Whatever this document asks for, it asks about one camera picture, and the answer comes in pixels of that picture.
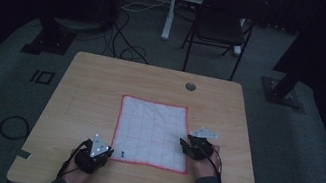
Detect white desk frame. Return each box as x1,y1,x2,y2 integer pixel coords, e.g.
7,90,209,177
159,0,259,59

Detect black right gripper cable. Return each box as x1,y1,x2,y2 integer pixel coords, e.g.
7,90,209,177
200,146,229,183

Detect black folding chair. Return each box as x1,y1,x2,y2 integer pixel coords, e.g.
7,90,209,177
177,0,271,87

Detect person's left hand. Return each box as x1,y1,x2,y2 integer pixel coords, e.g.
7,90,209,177
58,154,96,183

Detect grey table cable grommet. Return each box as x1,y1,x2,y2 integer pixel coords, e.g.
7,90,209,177
183,80,198,93

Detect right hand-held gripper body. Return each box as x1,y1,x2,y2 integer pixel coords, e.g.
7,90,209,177
184,124,220,164

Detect white floor cable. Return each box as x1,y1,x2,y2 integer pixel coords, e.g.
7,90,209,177
120,0,172,19

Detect black floor cables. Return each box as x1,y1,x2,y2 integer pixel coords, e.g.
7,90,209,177
100,6,159,66

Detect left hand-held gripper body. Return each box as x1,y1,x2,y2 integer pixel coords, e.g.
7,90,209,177
71,129,114,178

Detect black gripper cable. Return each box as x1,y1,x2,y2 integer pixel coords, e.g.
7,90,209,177
55,137,89,183
200,146,229,183

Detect grey round floor base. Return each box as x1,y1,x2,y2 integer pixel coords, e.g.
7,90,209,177
52,13,110,37

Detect person's right hand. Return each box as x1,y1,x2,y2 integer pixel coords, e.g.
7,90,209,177
185,140,227,183

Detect white cloth with red grid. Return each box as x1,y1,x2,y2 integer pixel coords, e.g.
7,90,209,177
107,93,199,176

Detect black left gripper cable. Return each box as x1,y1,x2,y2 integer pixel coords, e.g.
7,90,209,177
55,137,89,183

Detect grey tape piece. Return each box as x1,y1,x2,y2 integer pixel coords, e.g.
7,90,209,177
14,147,34,162

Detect black stand base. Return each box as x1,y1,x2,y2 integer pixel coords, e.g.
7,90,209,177
20,11,79,62
256,68,313,116

